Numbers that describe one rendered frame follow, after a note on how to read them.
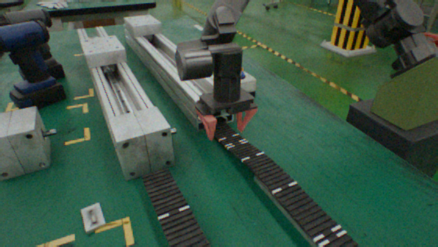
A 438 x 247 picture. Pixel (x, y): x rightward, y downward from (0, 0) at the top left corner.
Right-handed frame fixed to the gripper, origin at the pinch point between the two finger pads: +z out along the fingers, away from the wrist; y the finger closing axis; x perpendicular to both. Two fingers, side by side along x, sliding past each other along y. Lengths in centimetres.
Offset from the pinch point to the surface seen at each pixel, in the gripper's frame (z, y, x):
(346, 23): 41, -270, -189
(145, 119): -7.5, 17.4, -1.3
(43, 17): -18, 33, -57
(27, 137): -5.6, 38.4, -8.1
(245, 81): -4.2, -13.8, -13.7
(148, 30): -9, -1, -63
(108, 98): -6.3, 22.2, -15.9
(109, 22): 50, -22, -348
